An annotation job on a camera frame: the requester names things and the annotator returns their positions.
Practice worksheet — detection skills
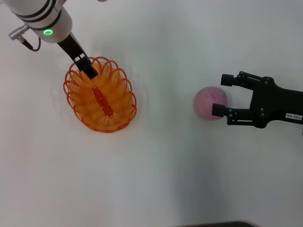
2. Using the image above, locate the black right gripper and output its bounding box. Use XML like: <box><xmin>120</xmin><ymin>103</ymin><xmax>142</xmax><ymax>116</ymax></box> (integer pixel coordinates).
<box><xmin>211</xmin><ymin>70</ymin><xmax>303</xmax><ymax>136</ymax></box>

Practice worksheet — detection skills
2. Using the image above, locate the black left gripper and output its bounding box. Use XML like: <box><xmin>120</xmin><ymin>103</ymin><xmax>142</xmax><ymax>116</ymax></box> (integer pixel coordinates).
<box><xmin>56</xmin><ymin>32</ymin><xmax>99</xmax><ymax>80</ymax></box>

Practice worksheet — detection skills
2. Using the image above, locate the pink round sponge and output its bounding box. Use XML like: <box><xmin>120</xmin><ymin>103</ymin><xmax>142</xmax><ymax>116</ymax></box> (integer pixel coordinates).
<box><xmin>193</xmin><ymin>86</ymin><xmax>229</xmax><ymax>121</ymax></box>

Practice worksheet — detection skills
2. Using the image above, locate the orange woven wire basket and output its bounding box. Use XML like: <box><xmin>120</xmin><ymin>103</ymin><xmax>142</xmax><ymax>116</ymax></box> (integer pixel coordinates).
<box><xmin>62</xmin><ymin>56</ymin><xmax>137</xmax><ymax>133</ymax></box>

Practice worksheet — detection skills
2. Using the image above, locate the black robot torso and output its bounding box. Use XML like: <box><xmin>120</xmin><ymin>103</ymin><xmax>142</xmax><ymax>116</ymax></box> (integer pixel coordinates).
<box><xmin>181</xmin><ymin>221</ymin><xmax>260</xmax><ymax>227</ymax></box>

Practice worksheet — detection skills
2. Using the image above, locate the left gripper cable with plugs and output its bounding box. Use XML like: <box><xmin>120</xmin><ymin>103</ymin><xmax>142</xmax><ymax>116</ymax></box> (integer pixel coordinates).
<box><xmin>8</xmin><ymin>24</ymin><xmax>42</xmax><ymax>52</ymax></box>

